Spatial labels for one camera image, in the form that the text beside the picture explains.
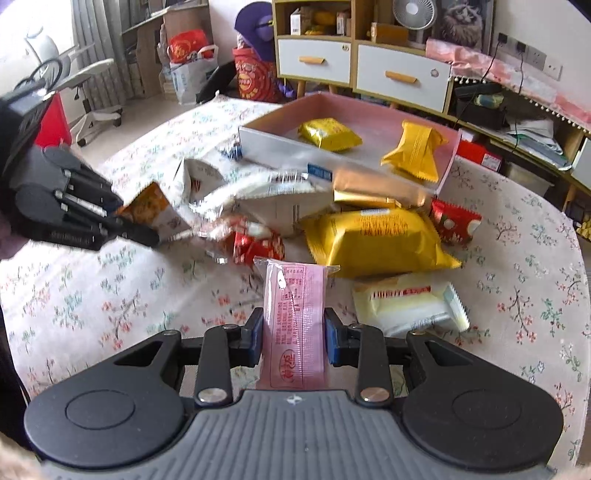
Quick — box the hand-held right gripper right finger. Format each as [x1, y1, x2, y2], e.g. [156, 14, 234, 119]
[323, 307, 476, 408]

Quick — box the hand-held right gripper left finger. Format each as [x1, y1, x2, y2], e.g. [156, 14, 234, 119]
[111, 308, 265, 408]

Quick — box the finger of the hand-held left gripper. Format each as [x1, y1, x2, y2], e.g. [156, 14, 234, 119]
[65, 167, 124, 215]
[62, 196, 160, 247]

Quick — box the orange snack packet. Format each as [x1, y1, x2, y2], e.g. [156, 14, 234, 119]
[115, 181, 192, 243]

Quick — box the pink snack packet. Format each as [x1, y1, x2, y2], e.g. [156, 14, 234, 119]
[253, 258, 340, 391]

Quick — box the red white snack packet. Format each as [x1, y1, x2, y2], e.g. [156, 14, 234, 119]
[196, 215, 259, 243]

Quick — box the large yellow snack bag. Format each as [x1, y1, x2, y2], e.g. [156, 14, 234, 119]
[300, 208, 462, 280]

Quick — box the white snack bag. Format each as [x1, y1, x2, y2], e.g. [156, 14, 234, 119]
[203, 173, 335, 238]

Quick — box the pink cardboard box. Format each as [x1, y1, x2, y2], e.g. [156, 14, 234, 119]
[238, 91, 462, 197]

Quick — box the floral tablecloth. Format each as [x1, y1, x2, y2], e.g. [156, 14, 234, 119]
[0, 95, 587, 472]

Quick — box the cream white snack packet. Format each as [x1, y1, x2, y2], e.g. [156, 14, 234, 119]
[353, 273, 471, 337]

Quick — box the white silver snack packet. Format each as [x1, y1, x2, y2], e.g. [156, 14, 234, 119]
[173, 158, 227, 208]

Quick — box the white office chair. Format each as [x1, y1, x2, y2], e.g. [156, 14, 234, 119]
[23, 23, 123, 146]

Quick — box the white shopping bag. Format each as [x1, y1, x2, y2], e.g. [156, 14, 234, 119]
[168, 44, 220, 106]

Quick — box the gold foil packet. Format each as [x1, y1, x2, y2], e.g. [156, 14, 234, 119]
[333, 168, 428, 210]

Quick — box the grey curtain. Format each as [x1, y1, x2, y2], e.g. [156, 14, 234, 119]
[74, 0, 134, 100]

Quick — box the red gift packet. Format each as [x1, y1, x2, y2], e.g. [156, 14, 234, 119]
[168, 30, 208, 63]

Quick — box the red gift bag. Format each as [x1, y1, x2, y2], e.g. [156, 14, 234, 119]
[232, 46, 282, 103]

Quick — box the small yellow snack packet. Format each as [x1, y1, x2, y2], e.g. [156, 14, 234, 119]
[298, 117, 363, 153]

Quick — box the purple fabric item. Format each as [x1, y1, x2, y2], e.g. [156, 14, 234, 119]
[235, 1, 278, 61]

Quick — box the red shoe box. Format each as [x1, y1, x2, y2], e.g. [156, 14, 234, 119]
[455, 138, 504, 174]

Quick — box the white cabinet drawer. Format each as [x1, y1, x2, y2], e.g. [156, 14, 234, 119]
[356, 44, 452, 114]
[277, 38, 352, 86]

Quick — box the clear plastic bin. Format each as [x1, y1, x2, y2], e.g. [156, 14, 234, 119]
[503, 159, 555, 199]

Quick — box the black storage box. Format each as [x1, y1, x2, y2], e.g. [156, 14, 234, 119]
[455, 83, 506, 130]

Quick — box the yellow wooden cabinet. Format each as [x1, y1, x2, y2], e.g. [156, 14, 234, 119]
[272, 0, 455, 116]

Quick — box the stack of papers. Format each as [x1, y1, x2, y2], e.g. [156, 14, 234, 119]
[508, 117, 571, 169]

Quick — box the yellow box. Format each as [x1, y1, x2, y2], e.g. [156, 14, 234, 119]
[372, 22, 409, 47]

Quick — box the pink cloth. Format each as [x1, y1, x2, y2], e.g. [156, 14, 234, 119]
[425, 38, 591, 125]

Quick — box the low wooden cabinet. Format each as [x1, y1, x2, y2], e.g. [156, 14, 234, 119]
[450, 69, 591, 213]

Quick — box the white desk fan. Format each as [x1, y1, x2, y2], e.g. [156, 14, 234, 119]
[392, 0, 437, 49]

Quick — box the framed cat picture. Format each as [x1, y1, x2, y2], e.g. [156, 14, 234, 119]
[436, 0, 495, 54]

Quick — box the white wall socket row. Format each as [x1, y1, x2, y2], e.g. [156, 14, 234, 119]
[496, 32, 564, 79]

